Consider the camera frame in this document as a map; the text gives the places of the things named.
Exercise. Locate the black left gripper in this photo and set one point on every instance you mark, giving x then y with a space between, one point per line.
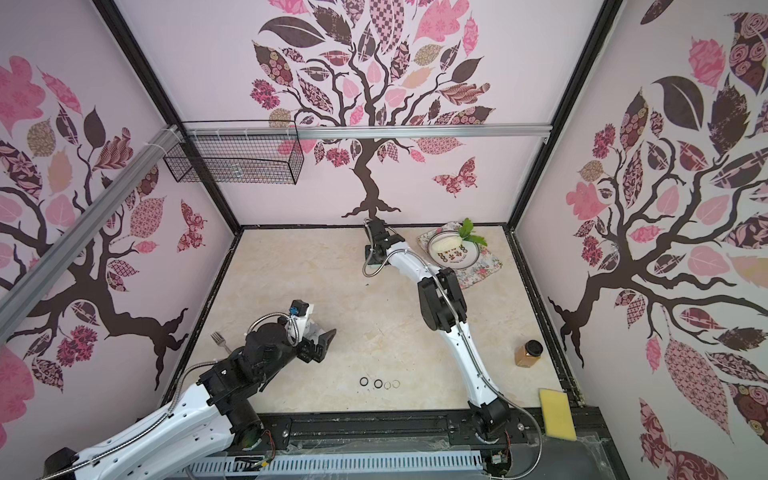
322 348

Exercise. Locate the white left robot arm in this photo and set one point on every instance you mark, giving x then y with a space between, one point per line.
210 416

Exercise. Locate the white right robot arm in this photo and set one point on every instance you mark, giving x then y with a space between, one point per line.
444 310

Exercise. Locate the brown jar black lid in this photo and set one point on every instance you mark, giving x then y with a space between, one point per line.
528 354

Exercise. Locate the white toy radish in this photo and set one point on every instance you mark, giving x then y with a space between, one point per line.
455 239

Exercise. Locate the white round printed plate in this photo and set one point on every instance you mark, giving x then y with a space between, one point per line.
458 259

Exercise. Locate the silver metal fork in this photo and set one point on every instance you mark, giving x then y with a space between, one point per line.
221 342

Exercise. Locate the yellow sponge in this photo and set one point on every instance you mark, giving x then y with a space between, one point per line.
557 415

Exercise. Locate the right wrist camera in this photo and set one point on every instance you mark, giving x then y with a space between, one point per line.
377 229

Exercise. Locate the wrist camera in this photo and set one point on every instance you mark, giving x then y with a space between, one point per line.
298 320
377 229

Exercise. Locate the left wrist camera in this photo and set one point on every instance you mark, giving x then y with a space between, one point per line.
298 320

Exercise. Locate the rear aluminium rail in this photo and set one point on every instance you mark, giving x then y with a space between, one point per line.
378 132

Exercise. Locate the aluminium rail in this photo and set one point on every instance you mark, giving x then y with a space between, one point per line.
23 297
378 132

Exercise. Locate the white slotted cable duct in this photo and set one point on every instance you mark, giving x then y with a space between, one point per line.
337 464

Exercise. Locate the black wire basket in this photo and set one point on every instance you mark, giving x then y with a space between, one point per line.
237 151

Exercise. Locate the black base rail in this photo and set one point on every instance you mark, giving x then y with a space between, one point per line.
456 427

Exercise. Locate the left aluminium rail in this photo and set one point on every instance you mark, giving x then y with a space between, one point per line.
23 297

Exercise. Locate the black corner frame post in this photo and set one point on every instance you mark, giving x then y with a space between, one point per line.
607 16

